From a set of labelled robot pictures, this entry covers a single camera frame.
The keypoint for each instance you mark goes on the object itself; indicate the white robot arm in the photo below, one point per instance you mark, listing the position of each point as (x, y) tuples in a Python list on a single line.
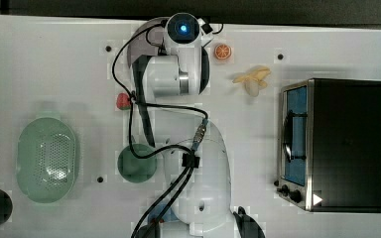
[(196, 163)]

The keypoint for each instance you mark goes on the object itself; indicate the grey round plate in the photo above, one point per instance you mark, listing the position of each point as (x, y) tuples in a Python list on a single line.
[(149, 37)]

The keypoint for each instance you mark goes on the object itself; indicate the red strawberry toy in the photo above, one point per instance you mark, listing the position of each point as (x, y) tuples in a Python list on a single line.
[(123, 101)]

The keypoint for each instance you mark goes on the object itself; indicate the peeled banana toy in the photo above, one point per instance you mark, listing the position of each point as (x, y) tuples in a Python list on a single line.
[(254, 80)]

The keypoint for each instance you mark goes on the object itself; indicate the orange slice toy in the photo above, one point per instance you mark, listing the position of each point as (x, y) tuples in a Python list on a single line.
[(222, 51)]

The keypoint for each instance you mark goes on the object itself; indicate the blue bowl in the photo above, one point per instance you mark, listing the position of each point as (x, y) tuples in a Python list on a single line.
[(169, 216)]

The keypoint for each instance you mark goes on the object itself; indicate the black chair armrest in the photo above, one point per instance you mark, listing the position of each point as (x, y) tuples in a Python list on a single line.
[(247, 226)]

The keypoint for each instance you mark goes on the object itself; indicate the black toaster oven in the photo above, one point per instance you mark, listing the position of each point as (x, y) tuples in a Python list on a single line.
[(330, 145)]

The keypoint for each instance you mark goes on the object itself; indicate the green oval colander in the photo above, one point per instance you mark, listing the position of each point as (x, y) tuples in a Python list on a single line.
[(46, 154)]

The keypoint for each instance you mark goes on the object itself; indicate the green cup with handle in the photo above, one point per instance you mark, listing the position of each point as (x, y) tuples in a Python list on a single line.
[(134, 169)]

